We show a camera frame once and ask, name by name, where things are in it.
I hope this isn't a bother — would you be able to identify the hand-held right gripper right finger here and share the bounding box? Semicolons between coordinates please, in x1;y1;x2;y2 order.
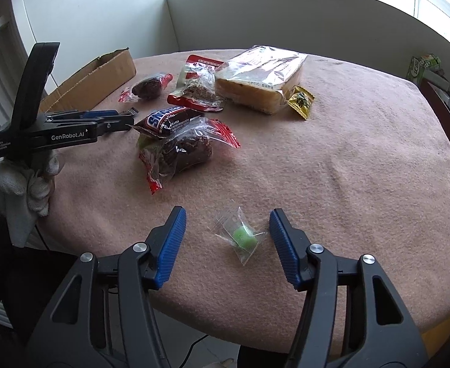
269;208;428;368

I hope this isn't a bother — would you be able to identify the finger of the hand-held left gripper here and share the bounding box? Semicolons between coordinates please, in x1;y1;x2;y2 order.
45;117;134;136
43;109;120;122

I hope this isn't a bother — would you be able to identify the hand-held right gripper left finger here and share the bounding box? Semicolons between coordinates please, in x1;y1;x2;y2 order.
26;206;187;368

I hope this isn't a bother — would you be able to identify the green candy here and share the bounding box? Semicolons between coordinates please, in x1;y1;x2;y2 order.
210;206;268;266

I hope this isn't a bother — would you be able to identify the cardboard box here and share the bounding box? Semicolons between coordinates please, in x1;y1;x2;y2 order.
37;48;137;114

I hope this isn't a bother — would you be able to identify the blue red snack packet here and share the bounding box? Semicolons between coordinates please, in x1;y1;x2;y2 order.
127;105;206;139

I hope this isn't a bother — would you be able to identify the small clear date packet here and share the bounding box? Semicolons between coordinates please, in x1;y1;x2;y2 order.
118;73;174;103

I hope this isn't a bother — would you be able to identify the large clear date packet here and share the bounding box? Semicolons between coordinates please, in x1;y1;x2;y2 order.
138;117;241;195

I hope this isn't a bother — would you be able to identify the red meat snack packet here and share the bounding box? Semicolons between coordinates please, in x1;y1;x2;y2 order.
167;54;225;113

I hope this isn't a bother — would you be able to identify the yellow snack packet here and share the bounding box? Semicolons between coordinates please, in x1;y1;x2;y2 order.
287;85;315;121

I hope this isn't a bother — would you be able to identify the bagged sliced bread loaf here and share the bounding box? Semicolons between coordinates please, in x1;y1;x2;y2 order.
214;45;309;116

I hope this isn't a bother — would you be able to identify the person's left forearm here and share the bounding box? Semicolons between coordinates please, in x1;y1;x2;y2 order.
0;182;80;334

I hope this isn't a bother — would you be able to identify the person's left hand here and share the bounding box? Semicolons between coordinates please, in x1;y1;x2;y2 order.
0;149;61;247

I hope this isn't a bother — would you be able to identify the pink table blanket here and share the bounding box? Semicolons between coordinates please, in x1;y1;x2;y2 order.
37;50;450;357

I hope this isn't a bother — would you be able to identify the white cabinet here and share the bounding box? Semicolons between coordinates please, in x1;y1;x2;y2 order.
18;0;180;96

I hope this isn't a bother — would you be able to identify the green carton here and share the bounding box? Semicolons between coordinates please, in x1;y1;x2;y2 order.
407;54;442;85

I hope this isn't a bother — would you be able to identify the white box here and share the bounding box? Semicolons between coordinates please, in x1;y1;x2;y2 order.
424;70;450;90

